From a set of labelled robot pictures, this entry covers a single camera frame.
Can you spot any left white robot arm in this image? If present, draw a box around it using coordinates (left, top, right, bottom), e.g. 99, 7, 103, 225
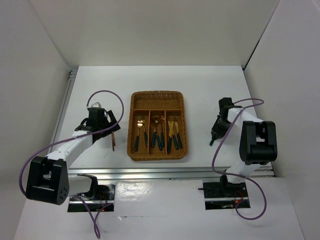
25, 107, 121, 205

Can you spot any copper chopstick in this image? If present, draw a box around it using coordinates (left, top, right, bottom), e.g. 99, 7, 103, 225
111, 132, 116, 152
112, 132, 116, 146

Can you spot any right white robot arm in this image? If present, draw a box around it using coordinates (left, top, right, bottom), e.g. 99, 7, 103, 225
209, 97, 278, 196

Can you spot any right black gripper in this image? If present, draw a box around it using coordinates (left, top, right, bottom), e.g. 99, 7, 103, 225
211, 115, 232, 140

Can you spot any aluminium rail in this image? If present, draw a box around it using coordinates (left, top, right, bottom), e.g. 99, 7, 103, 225
59, 166, 276, 181
50, 66, 79, 144

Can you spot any purple cable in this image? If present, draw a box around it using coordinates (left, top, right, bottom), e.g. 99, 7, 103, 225
211, 98, 268, 220
19, 90, 125, 238

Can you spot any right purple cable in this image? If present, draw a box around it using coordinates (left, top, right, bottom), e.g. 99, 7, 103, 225
211, 98, 268, 220

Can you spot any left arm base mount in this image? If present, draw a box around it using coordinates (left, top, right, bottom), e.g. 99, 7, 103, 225
67, 174, 116, 213

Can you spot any brown wicker cutlery tray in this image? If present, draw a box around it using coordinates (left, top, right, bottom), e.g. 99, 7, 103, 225
127, 91, 188, 162

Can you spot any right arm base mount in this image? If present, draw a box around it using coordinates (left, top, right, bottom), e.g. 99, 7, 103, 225
198, 175, 251, 210

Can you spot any aluminium left rail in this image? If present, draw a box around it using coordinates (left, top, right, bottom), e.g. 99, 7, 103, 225
50, 66, 79, 144

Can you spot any aluminium front rail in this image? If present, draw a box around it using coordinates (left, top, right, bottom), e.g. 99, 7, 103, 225
59, 166, 276, 181

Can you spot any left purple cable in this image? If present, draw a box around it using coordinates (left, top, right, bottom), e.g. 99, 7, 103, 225
19, 90, 125, 238

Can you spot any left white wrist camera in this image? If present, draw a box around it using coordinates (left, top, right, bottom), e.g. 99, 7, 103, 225
86, 101, 102, 109

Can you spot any small gold spoon green handle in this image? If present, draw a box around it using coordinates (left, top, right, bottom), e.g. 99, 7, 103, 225
159, 115, 165, 148

